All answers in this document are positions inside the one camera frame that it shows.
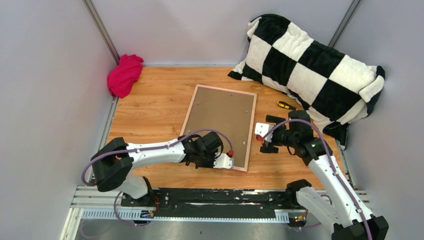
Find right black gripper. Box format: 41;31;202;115
260;115;298;153

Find yellow black screwdriver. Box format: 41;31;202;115
277;101;297;111

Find pink picture frame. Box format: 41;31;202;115
180;84;257;172

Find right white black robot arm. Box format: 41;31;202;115
254;110;389;240

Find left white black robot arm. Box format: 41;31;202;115
81;128;234;207

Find black white checkered pillow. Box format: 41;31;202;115
228;13;386;149

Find magenta cloth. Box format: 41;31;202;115
106;54;144;98

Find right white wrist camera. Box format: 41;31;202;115
254;122;275;143

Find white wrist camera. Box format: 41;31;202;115
213;152;234;170
254;122;275;143

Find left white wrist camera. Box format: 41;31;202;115
213;152;234;170

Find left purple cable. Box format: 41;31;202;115
81;128;235;228

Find purple cable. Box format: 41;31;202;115
81;128;235;228
255;119;370;240

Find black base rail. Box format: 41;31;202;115
119;187;307;223

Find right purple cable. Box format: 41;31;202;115
255;119;370;240

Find left aluminium corner post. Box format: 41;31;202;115
82;0;120;65

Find aluminium corner post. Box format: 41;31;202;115
328;0;364;48
82;0;120;65

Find right aluminium corner post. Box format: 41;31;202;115
328;0;364;48

